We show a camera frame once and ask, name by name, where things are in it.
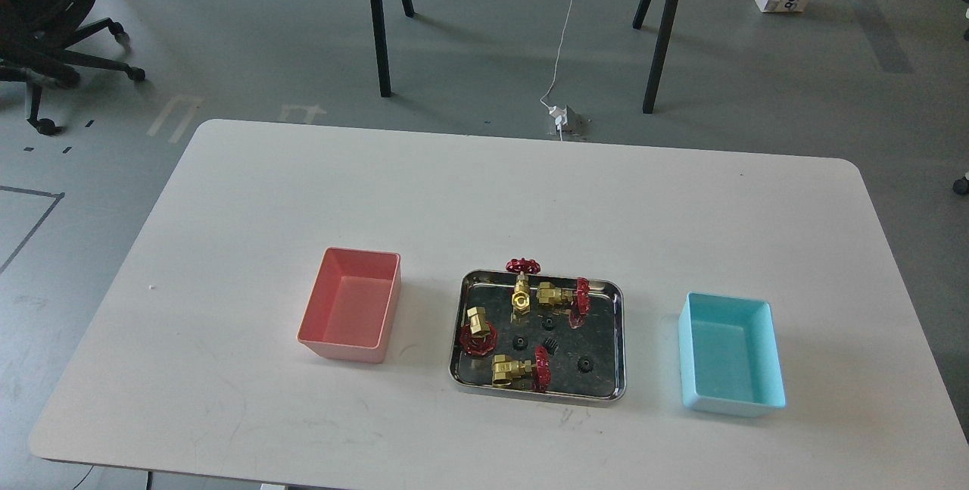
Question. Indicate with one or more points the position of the black office chair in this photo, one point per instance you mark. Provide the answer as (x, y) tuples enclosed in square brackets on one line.
[(36, 36)]

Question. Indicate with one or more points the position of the stainless steel tray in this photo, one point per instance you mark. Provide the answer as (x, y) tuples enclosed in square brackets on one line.
[(600, 338)]

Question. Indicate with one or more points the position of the black table leg left front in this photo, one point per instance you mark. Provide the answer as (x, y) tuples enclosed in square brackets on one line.
[(381, 50)]

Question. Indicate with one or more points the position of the light blue plastic box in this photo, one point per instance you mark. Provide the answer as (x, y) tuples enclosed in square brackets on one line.
[(729, 357)]

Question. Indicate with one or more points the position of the brass valve red wheel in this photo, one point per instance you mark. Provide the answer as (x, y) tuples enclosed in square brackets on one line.
[(521, 296), (478, 337), (506, 370)]

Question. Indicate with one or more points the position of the white power adapter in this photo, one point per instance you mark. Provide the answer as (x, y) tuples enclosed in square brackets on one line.
[(566, 122)]

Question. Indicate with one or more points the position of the pink plastic box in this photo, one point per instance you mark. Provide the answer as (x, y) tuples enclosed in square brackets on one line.
[(352, 305)]

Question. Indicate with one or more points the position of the black caster wheel right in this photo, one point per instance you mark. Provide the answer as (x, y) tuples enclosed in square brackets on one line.
[(961, 186)]

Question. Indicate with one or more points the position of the brass valve top right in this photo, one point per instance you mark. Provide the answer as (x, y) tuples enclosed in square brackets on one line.
[(577, 300)]

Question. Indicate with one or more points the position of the brass valve bottom red wheel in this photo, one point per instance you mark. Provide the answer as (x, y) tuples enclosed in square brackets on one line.
[(506, 370)]

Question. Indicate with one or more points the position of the black table leg right front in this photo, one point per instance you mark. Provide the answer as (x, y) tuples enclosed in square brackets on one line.
[(659, 55)]

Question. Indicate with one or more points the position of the brass valve upright red wheel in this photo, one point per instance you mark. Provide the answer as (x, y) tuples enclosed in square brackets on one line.
[(521, 296)]

